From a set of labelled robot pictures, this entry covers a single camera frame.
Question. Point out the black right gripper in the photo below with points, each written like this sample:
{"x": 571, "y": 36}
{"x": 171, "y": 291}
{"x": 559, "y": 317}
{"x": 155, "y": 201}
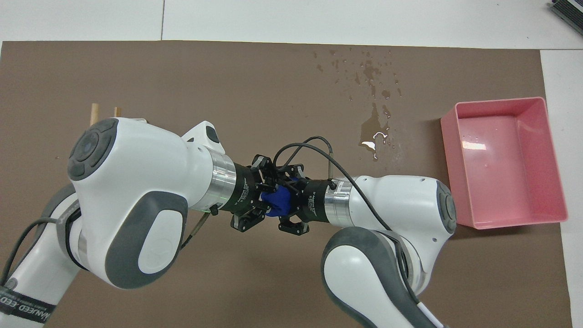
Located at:
{"x": 314, "y": 202}

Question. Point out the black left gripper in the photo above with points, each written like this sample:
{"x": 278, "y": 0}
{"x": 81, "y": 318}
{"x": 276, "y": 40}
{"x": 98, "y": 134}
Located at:
{"x": 243, "y": 189}

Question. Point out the blue cloth towel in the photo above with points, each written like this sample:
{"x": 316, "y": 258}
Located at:
{"x": 278, "y": 200}

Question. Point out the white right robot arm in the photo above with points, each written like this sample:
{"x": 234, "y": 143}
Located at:
{"x": 401, "y": 205}

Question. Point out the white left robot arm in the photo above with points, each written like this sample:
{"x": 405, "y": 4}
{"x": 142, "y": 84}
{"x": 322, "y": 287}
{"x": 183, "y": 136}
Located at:
{"x": 136, "y": 182}

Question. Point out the spilled water drops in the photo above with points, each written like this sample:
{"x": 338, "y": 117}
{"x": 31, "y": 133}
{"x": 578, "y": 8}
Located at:
{"x": 371, "y": 125}

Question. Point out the brown table mat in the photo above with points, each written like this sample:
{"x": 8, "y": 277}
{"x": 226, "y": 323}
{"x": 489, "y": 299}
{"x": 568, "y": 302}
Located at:
{"x": 227, "y": 91}

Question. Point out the pink plastic bin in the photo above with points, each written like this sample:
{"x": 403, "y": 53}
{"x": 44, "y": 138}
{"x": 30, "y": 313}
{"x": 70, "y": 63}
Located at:
{"x": 496, "y": 173}

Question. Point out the grey striped device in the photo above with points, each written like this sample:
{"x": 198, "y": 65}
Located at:
{"x": 569, "y": 9}

